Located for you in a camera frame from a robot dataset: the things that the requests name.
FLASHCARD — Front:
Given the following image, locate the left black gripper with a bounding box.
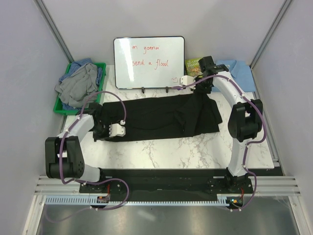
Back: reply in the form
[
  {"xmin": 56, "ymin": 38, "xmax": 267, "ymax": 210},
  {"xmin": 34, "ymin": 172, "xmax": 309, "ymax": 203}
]
[{"xmin": 90, "ymin": 122, "xmax": 114, "ymax": 142}]

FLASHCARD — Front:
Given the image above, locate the black long sleeve shirt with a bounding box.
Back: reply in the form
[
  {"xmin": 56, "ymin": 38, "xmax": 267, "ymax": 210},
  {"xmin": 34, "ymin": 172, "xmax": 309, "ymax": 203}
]
[{"xmin": 101, "ymin": 93, "xmax": 223, "ymax": 142}]

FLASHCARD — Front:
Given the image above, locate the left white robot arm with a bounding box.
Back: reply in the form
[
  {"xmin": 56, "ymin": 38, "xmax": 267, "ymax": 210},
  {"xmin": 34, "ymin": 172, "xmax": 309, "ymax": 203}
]
[{"xmin": 45, "ymin": 103, "xmax": 111, "ymax": 192}]

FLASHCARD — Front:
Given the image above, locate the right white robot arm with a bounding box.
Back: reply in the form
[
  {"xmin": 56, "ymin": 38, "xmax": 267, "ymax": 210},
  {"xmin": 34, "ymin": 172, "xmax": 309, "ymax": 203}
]
[{"xmin": 196, "ymin": 56, "xmax": 267, "ymax": 193}]

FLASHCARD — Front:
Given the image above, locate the green treehouse book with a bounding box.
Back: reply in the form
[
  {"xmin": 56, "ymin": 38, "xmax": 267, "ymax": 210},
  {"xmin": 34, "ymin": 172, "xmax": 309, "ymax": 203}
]
[{"xmin": 185, "ymin": 58, "xmax": 201, "ymax": 77}]

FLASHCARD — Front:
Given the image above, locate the folded light blue shirt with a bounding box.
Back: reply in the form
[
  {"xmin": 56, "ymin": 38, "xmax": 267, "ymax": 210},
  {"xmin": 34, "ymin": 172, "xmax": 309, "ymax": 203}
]
[{"xmin": 215, "ymin": 60, "xmax": 256, "ymax": 93}]

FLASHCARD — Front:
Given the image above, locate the grey crumpled shirt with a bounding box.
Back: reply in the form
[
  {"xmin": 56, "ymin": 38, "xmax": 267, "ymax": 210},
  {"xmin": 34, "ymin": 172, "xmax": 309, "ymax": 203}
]
[{"xmin": 55, "ymin": 63, "xmax": 98, "ymax": 108}]

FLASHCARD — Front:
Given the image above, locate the green plastic bin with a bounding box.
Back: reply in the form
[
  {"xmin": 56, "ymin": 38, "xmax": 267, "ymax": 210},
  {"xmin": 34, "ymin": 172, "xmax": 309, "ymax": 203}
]
[{"xmin": 53, "ymin": 62, "xmax": 107, "ymax": 116}]

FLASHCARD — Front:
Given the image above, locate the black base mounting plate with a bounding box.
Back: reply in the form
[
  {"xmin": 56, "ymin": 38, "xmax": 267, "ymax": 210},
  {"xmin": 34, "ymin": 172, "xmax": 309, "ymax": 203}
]
[{"xmin": 79, "ymin": 169, "xmax": 253, "ymax": 201}]

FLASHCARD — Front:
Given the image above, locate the white whiteboard with red writing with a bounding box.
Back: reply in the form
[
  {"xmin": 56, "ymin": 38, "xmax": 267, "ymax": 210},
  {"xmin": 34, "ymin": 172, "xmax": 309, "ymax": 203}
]
[{"xmin": 113, "ymin": 36, "xmax": 185, "ymax": 89}]

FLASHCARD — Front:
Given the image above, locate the blue checked shirt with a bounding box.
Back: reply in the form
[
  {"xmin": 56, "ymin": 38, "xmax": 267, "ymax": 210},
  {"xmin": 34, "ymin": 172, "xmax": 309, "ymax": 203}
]
[{"xmin": 58, "ymin": 57, "xmax": 103, "ymax": 111}]

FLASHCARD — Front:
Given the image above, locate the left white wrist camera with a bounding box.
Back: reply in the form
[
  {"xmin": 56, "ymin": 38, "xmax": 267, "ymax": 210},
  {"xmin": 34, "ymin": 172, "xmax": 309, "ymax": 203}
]
[{"xmin": 109, "ymin": 123, "xmax": 126, "ymax": 138}]

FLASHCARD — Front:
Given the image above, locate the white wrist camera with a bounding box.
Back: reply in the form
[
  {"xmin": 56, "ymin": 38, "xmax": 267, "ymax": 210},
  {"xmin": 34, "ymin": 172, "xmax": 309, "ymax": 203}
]
[
  {"xmin": 179, "ymin": 75, "xmax": 196, "ymax": 87},
  {"xmin": 109, "ymin": 123, "xmax": 126, "ymax": 138}
]

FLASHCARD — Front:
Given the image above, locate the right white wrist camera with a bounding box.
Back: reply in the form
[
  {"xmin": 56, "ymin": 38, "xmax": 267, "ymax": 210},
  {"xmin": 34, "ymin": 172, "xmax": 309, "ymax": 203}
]
[{"xmin": 179, "ymin": 75, "xmax": 196, "ymax": 87}]

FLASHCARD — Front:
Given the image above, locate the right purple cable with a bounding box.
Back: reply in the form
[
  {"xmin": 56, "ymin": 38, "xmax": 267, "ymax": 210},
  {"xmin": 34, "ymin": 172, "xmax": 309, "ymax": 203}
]
[{"xmin": 171, "ymin": 74, "xmax": 268, "ymax": 212}]

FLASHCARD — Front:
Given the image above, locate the light blue cable duct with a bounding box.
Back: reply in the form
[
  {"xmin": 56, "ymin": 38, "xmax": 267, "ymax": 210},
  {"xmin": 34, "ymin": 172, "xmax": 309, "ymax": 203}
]
[{"xmin": 45, "ymin": 194, "xmax": 244, "ymax": 206}]

